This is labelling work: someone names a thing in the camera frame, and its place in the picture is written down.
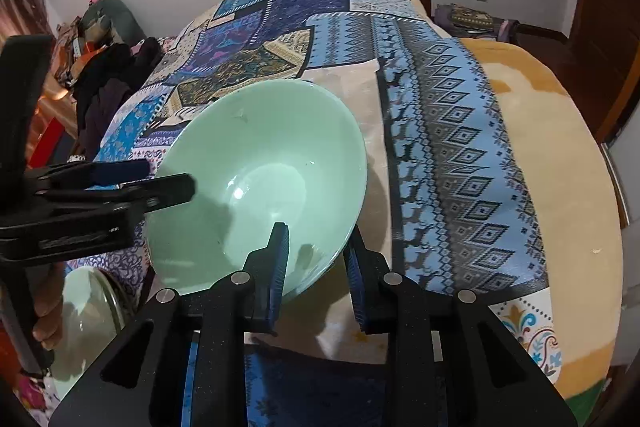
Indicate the green bowl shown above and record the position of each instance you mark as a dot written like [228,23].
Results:
[260,187]

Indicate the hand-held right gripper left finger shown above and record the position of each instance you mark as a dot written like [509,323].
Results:
[279,272]

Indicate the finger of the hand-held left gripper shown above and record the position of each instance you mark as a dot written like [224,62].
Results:
[150,194]
[115,173]

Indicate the black clothes pile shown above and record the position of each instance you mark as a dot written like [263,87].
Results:
[112,92]

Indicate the patterned bag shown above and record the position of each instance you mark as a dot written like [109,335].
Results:
[467,19]

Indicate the grey green cloth bundle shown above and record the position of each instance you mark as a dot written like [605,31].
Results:
[107,23]

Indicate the green plate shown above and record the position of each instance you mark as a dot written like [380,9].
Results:
[85,322]

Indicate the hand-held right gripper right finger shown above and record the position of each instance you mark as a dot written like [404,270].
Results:
[357,289]

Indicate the person's left hand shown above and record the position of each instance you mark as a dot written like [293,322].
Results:
[50,307]

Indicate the patterned blue blanket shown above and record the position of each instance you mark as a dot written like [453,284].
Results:
[450,157]

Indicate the wooden door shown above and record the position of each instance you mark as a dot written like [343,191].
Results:
[607,17]

